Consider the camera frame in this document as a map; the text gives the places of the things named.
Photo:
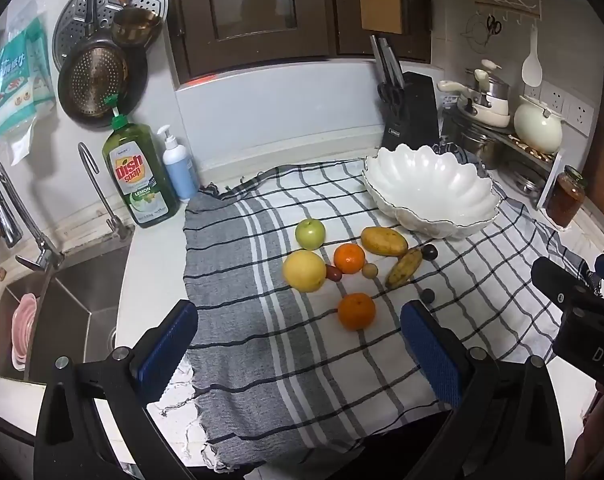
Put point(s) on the steel pot lid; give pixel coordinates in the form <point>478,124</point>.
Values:
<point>527,182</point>

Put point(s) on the large yellow citrus fruit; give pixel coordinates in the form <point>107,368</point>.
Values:
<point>304,271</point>

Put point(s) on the blue white pump bottle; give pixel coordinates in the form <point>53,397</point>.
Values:
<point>179,170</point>

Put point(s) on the green dish soap bottle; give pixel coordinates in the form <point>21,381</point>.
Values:
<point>139,175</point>

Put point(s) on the green apple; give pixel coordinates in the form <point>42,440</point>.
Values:
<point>310,233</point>

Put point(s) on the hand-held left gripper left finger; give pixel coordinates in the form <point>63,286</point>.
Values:
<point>167,355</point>

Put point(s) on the wooden bead trivet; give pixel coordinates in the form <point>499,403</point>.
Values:
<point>532,152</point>

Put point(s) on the small hanging black scissors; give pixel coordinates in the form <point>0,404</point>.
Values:
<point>493,24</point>

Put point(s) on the perforated metal colander pan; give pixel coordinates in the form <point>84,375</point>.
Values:
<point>94,80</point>

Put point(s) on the white wall outlet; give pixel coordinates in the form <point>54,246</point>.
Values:
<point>580,116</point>
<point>531,91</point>
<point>554,95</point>

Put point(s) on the glass jar of red sauce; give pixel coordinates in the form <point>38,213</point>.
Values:
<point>564,200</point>

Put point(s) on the chrome kitchen faucet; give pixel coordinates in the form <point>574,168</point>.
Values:
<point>11,210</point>

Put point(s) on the thin chrome water tap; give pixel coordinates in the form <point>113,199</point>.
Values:
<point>99,190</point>

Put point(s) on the orange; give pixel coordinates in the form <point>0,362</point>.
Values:
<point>356,311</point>
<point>349,258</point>

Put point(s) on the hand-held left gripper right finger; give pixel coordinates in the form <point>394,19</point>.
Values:
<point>432,355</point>

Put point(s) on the yellow mango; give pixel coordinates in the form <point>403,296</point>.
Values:
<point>383,241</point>

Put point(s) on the white scalloped bowl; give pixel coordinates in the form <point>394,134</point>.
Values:
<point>432,192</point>

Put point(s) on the grey checked kitchen cloth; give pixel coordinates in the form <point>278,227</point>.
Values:
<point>262,360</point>

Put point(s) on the spotted ripe banana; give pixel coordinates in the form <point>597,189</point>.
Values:
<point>404,267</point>

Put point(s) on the pink dishes in sink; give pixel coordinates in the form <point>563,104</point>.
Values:
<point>24,330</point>

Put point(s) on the dark plum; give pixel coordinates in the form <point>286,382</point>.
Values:
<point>428,295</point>
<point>429,252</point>

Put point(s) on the dark brown wooden cabinet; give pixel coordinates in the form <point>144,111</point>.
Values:
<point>262,5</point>

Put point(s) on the grey corner shelf rack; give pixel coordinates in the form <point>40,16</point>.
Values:
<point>542,170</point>

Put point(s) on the person's right forearm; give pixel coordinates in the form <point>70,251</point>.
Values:
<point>599,440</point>

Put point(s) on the small brown round fruit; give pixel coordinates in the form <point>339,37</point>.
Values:
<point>370,271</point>

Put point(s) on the round cream lidded pot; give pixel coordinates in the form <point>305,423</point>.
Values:
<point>537,127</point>

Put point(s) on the black knife block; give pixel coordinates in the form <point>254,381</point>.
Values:
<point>414,110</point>

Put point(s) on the white rice paddle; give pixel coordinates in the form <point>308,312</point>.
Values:
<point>531,67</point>

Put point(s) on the large stainless steel pot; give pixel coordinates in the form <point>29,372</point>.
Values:
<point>474,142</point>

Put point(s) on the small red fruit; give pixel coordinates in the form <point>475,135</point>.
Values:
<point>334,272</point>

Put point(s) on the teal printed plastic packet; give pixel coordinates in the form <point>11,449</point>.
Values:
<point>6,90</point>
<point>41,70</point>

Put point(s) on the stainless steel sink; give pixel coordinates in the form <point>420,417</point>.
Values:
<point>71,310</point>

